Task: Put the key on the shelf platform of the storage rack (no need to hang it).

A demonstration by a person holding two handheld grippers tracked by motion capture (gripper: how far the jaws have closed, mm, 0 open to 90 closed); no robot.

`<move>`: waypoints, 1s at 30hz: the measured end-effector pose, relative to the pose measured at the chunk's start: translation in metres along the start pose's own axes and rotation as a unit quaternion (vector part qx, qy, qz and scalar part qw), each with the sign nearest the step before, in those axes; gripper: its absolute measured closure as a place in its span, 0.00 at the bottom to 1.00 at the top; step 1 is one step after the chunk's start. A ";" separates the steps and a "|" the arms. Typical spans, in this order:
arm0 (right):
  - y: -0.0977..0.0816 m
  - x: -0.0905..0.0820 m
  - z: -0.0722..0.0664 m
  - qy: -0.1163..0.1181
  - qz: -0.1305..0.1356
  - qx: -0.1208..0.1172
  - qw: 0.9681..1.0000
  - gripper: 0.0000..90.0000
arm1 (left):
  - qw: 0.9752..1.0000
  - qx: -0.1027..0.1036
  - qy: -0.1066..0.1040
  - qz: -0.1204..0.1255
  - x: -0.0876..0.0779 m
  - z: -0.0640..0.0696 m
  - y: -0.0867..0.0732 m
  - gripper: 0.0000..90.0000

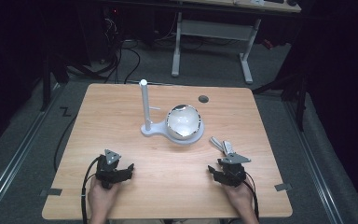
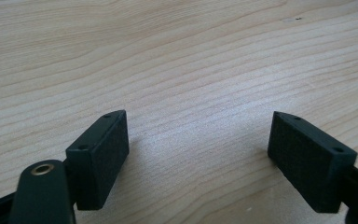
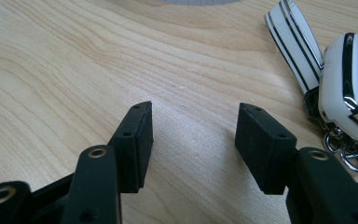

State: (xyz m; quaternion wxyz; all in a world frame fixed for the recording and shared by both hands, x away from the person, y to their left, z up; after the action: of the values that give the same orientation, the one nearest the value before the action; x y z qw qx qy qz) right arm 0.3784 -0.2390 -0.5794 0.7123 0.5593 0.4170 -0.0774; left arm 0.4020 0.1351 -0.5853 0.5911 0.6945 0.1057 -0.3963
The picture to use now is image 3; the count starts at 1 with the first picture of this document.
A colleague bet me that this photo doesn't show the silver key ring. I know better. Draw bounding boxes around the silver key ring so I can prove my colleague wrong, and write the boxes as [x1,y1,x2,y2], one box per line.
[323,122,358,175]

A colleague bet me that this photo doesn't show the white striped key strap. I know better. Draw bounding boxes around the white striped key strap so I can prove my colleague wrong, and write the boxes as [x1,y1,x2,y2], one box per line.
[264,0,324,120]

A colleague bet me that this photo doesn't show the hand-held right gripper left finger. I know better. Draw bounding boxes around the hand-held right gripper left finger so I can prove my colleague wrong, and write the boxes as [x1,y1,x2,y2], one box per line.
[106,101,155,194]

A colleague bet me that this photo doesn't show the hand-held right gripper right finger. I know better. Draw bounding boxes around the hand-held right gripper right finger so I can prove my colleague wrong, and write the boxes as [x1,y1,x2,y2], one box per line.
[234,102,298,196]

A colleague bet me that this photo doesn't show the white car key fob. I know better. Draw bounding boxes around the white car key fob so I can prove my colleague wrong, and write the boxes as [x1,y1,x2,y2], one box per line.
[318,32,358,151]

